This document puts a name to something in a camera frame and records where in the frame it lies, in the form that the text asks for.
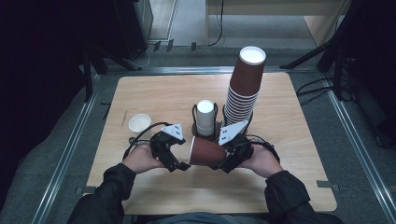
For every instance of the grey floor bracket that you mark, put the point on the grey floor bracket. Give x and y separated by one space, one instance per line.
157 46
193 46
170 45

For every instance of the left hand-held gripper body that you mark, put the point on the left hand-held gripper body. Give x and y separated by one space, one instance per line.
162 146

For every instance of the light wooden desk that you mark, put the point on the light wooden desk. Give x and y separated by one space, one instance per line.
320 28

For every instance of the stack of brown paper cups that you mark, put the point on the stack of brown paper cups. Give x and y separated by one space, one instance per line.
246 77

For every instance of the person's left hand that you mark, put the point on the person's left hand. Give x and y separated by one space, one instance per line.
140 158

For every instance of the black tripod stand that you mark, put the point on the black tripod stand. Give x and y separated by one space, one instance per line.
337 62

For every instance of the grey table bracket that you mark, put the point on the grey table bracket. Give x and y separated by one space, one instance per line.
87 189
327 184

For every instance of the metal floor rail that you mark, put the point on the metal floor rail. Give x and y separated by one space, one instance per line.
360 152
67 155
186 69

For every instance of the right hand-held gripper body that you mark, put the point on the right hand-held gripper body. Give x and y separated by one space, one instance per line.
239 152

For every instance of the dark wooden cup holder rack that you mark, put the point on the dark wooden cup holder rack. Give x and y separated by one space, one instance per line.
217 130

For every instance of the white disposable cup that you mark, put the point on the white disposable cup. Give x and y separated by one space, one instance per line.
140 123

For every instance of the stack of white paper cups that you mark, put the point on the stack of white paper cups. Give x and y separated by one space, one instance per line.
205 119

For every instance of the brown ribbed disposable cup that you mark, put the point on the brown ribbed disposable cup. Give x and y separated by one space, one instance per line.
208 151

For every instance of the black cabinet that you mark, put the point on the black cabinet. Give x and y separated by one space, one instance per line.
130 28

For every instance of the black metal stand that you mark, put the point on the black metal stand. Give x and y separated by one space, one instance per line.
88 81

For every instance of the person's right hand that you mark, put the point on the person's right hand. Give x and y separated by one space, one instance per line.
263 161

